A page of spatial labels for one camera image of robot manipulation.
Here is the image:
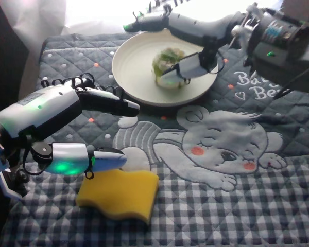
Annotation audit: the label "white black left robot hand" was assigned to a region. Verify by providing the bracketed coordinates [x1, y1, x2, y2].
[0, 73, 141, 180]

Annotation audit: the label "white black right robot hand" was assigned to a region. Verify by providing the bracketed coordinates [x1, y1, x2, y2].
[123, 4, 244, 85]

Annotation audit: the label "grey quilt with bear print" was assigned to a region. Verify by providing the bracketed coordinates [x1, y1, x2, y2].
[0, 32, 309, 247]

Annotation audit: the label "cream round plate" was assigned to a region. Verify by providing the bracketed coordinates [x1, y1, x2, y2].
[111, 29, 219, 105]

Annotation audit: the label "green toy cabbage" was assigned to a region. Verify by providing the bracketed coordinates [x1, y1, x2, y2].
[152, 47, 190, 90]

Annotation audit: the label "yellow sponge with green pad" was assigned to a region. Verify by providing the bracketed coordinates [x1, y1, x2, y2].
[75, 168, 160, 225]

